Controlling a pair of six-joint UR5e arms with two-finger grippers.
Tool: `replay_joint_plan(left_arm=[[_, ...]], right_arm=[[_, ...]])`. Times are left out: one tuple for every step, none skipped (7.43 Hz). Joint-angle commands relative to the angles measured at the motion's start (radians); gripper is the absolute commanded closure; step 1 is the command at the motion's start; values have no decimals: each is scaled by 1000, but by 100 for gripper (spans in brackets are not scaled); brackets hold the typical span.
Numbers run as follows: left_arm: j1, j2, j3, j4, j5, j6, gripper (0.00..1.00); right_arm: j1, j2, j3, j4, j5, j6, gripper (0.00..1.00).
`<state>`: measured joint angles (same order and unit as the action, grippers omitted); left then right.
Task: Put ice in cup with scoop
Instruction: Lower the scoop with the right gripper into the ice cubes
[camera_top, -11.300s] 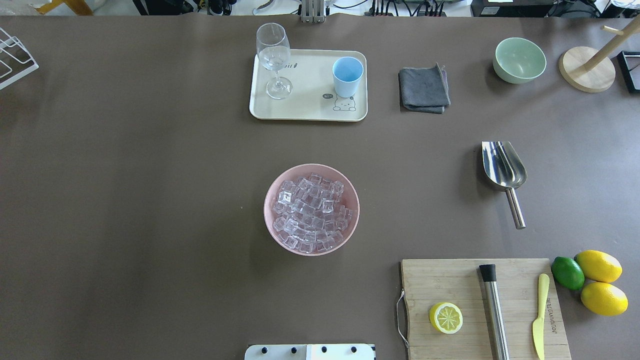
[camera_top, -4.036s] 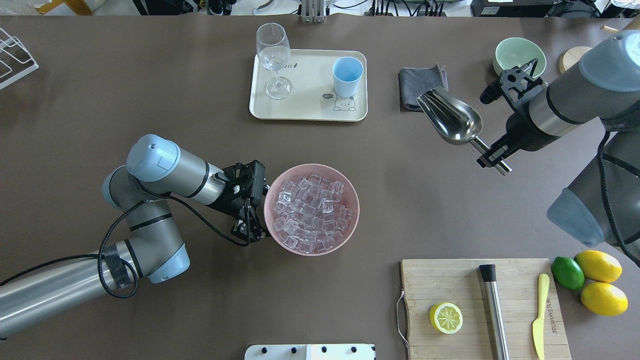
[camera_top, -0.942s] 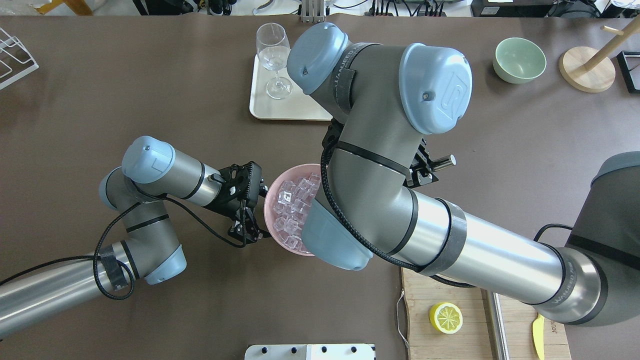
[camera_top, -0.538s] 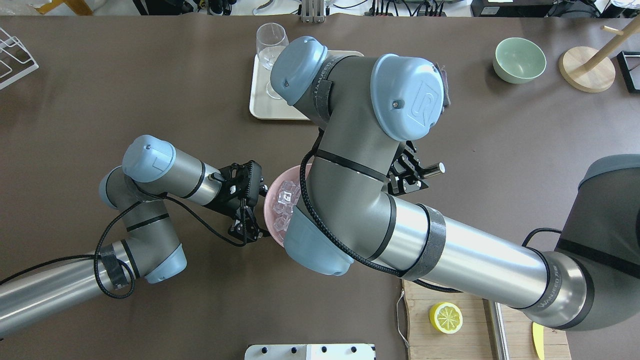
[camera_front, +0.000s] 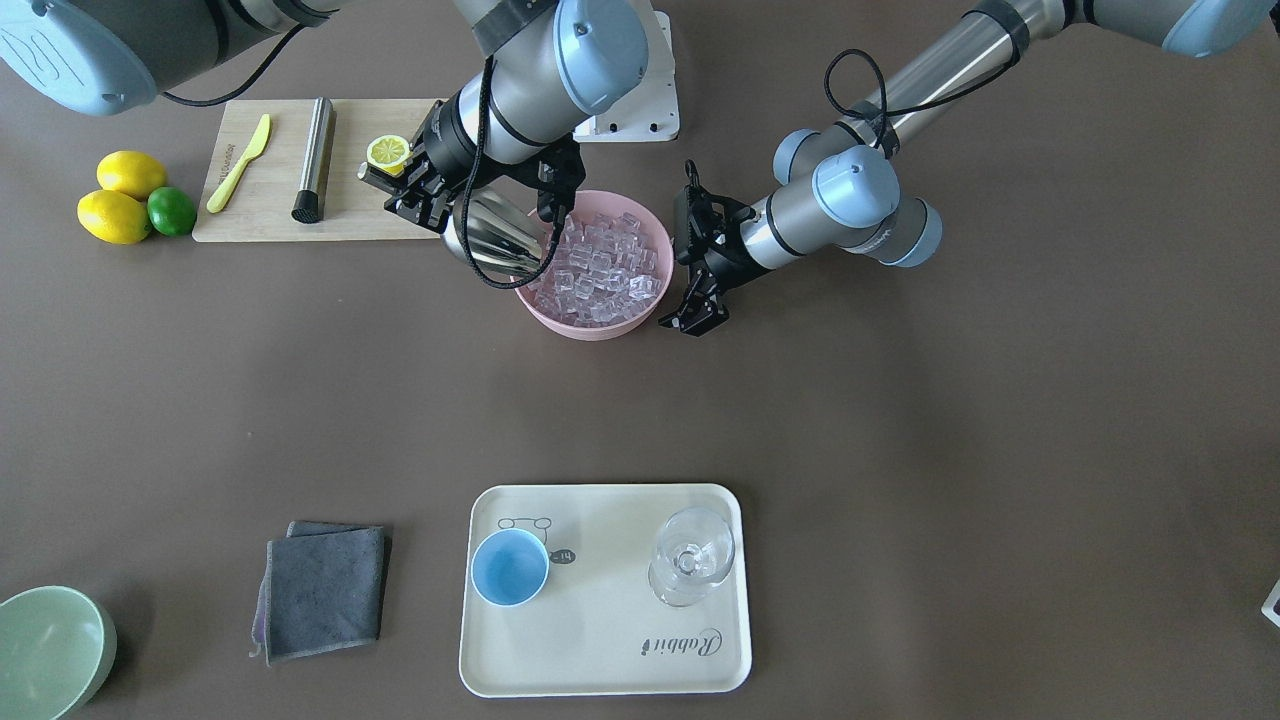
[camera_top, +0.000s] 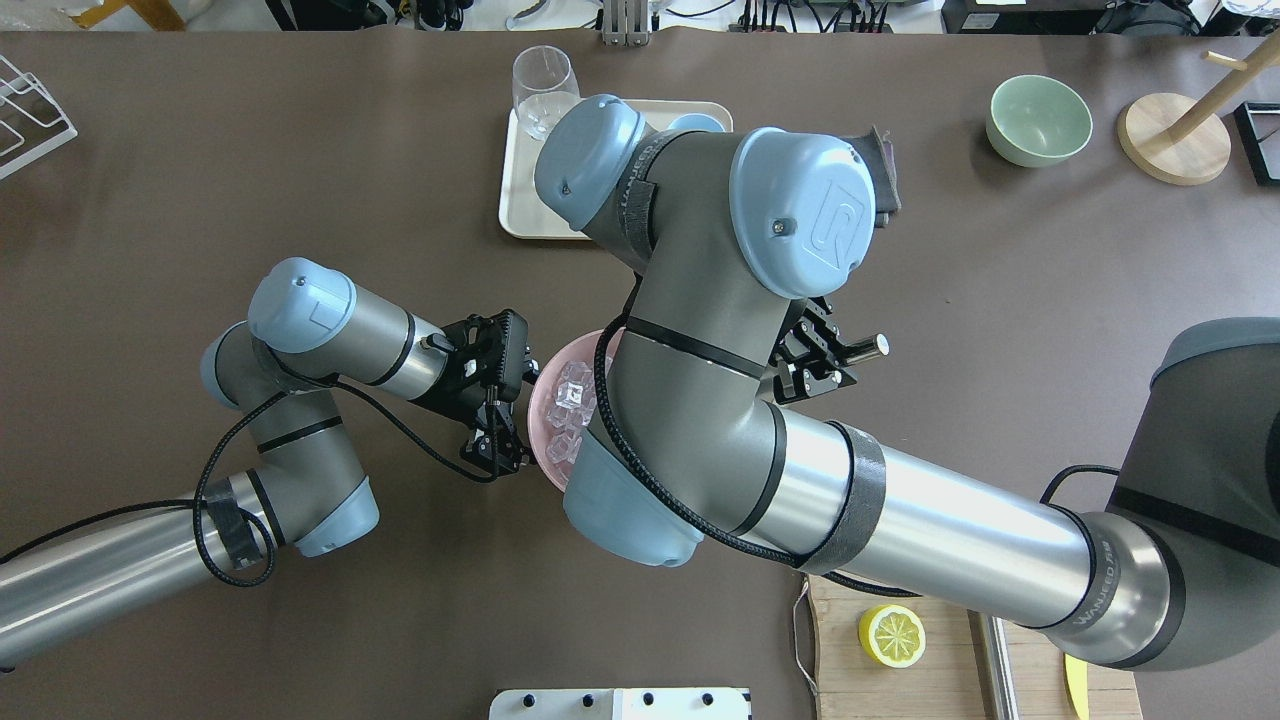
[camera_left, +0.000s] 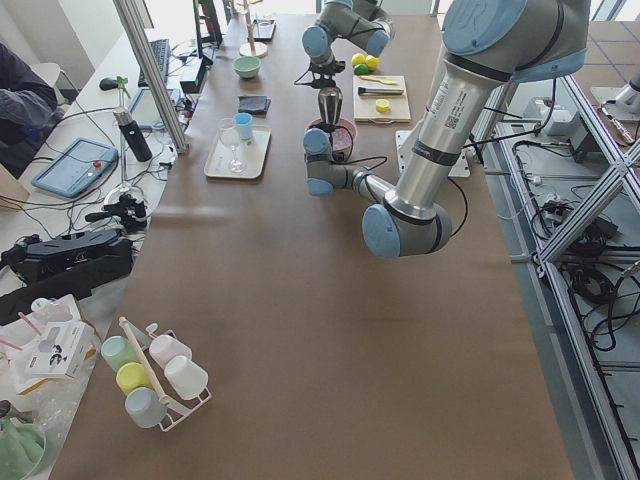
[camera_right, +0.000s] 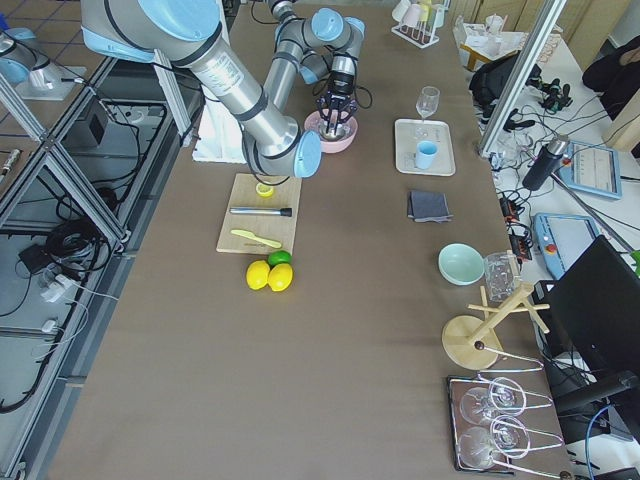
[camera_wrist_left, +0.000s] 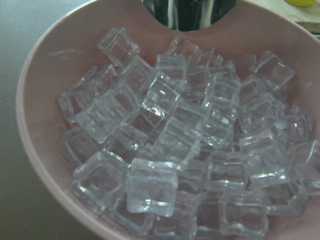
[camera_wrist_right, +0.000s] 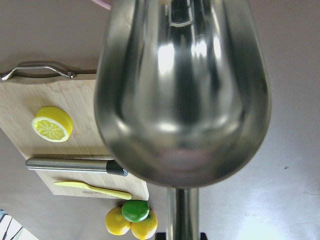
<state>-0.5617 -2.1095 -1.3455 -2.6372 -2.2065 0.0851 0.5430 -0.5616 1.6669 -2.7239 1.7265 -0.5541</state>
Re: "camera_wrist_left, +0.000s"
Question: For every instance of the silver metal ice scoop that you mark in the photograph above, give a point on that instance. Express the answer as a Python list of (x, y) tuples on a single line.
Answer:
[(188, 15)]

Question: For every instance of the bamboo cutting board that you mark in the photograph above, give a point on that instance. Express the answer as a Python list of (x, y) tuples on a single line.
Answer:
[(302, 15)]

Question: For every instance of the pink bowl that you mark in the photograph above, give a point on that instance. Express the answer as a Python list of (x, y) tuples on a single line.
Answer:
[(69, 48)]

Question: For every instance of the half lemon slice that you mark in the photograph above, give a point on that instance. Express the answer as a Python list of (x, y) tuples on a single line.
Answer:
[(301, 3)]

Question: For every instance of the pile of clear ice cubes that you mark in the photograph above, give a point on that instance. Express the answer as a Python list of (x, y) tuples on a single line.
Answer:
[(190, 148)]

